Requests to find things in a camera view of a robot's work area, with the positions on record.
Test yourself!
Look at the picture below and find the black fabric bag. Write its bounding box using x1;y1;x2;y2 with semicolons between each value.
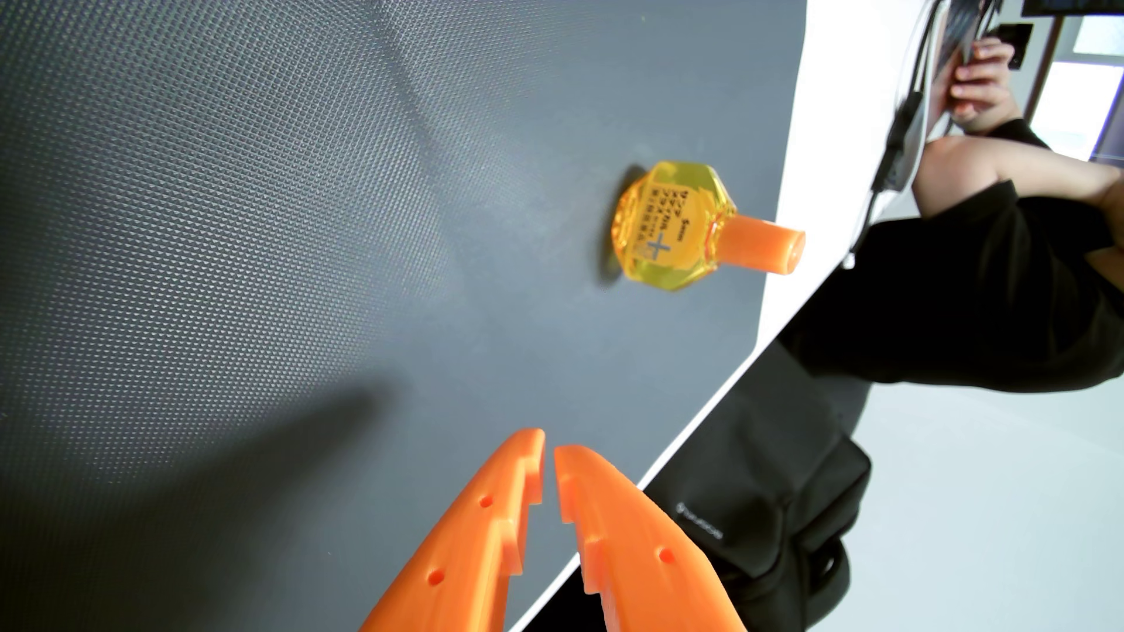
525;341;873;632

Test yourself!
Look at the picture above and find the yellow eyedrops bottle orange cap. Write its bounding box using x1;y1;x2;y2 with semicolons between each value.
610;160;806;293

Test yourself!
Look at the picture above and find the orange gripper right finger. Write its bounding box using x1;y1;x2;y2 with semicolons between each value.
553;444;748;632

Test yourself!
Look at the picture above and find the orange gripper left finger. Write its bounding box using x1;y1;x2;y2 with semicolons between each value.
360;428;547;632

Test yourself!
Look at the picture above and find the dark device with cables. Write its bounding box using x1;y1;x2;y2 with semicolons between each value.
931;0;1002;84

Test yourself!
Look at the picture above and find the dark grey textured mat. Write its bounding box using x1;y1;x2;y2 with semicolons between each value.
0;0;807;632

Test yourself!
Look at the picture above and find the black cable with plug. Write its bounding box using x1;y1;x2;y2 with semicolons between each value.
843;0;936;270

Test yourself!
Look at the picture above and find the person's hand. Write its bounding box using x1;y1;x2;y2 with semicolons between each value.
947;37;1022;135

